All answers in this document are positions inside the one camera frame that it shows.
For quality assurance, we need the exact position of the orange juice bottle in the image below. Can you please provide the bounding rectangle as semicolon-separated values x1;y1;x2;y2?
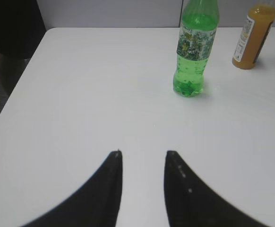
232;0;275;70

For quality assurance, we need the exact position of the green sprite bottle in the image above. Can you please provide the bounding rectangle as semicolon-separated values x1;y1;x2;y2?
173;0;220;97

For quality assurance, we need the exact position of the black object beside table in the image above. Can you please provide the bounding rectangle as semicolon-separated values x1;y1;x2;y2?
0;0;46;60

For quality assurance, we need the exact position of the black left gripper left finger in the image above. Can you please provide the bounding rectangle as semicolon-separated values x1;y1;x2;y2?
25;150;123;227

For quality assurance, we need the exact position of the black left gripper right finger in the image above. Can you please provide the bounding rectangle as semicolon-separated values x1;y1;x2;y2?
165;151;275;227

